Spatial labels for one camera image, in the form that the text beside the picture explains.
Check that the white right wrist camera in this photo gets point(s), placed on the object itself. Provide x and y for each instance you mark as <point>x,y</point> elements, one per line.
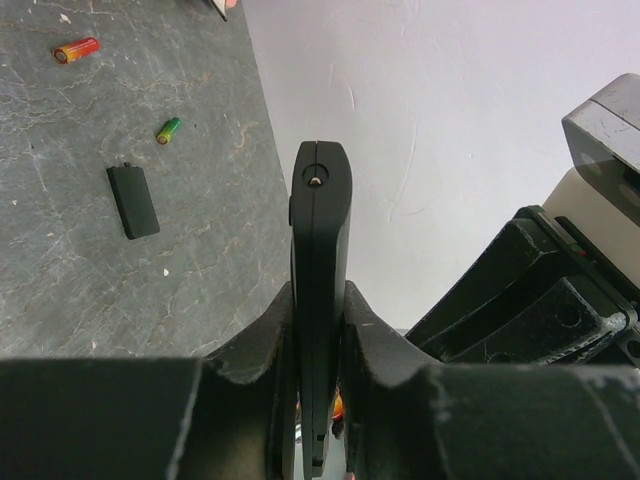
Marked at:
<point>600,192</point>

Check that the black remote control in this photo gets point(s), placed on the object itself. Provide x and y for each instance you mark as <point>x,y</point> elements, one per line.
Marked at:
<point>319,214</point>

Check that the black battery cover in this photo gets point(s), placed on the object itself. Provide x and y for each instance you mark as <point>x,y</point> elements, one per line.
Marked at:
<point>133,201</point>

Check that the green yellow battery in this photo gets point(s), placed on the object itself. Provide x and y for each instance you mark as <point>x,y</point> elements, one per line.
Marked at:
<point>168,130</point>

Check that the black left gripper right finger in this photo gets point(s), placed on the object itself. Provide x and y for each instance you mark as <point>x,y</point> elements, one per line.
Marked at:
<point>409,416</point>

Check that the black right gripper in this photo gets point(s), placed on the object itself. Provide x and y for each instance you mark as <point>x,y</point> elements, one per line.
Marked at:
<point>540,293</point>

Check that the white square plate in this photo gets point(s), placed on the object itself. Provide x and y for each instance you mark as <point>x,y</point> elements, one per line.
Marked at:
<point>221,7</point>

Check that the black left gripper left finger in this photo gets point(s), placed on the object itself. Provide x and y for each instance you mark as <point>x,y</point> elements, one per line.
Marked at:
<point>227,415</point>

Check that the orange yellow battery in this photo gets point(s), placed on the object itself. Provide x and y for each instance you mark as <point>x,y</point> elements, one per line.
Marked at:
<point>76,50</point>

